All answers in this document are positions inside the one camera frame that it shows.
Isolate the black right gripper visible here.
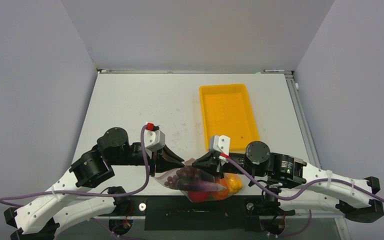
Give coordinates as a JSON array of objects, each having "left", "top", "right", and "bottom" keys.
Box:
[{"left": 192, "top": 149, "right": 266, "bottom": 178}]

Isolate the yellow bell pepper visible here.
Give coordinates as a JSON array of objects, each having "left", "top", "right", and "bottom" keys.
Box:
[{"left": 225, "top": 173, "right": 243, "bottom": 195}]

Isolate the marker pen on ledge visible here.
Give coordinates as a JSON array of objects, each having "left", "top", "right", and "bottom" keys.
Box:
[{"left": 263, "top": 69, "right": 286, "bottom": 74}]

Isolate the yellow plastic tray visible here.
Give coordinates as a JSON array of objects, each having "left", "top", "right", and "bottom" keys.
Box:
[{"left": 199, "top": 83, "right": 260, "bottom": 152}]

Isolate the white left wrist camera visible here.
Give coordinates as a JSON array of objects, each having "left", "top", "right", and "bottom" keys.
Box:
[{"left": 144, "top": 122, "right": 166, "bottom": 152}]

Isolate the red tomato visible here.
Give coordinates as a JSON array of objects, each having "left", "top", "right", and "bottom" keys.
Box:
[{"left": 187, "top": 191, "right": 210, "bottom": 203}]

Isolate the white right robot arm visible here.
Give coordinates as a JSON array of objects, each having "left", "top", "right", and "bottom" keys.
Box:
[{"left": 192, "top": 141, "right": 384, "bottom": 223}]

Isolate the orange pumpkin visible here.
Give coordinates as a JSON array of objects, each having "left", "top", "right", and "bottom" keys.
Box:
[{"left": 211, "top": 178, "right": 230, "bottom": 201}]

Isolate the clear pink-dotted zip bag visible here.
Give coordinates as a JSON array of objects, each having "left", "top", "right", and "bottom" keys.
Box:
[{"left": 154, "top": 158, "right": 244, "bottom": 203}]

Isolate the aluminium side rail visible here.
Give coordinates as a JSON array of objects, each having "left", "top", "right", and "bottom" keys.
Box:
[{"left": 283, "top": 70, "right": 348, "bottom": 220}]

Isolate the dark red grape bunch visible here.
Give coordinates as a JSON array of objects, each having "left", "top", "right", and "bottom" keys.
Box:
[{"left": 163, "top": 166, "right": 205, "bottom": 191}]

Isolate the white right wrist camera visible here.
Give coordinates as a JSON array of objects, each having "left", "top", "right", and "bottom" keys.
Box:
[{"left": 208, "top": 135, "right": 231, "bottom": 155}]

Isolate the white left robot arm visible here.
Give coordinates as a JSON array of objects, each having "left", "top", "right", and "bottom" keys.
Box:
[{"left": 4, "top": 123, "right": 184, "bottom": 240}]

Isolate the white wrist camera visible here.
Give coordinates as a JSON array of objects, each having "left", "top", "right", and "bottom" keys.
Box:
[
  {"left": 144, "top": 122, "right": 166, "bottom": 152},
  {"left": 208, "top": 135, "right": 231, "bottom": 155}
]

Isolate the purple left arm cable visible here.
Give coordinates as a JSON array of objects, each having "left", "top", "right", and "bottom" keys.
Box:
[{"left": 0, "top": 124, "right": 151, "bottom": 240}]

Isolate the slim purple eggplant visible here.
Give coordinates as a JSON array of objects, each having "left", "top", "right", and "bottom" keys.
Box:
[{"left": 176, "top": 178, "right": 226, "bottom": 192}]

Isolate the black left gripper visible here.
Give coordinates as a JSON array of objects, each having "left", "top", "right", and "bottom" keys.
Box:
[{"left": 108, "top": 142, "right": 184, "bottom": 177}]

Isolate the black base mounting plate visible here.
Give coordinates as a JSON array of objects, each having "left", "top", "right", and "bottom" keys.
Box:
[{"left": 107, "top": 195, "right": 295, "bottom": 235}]

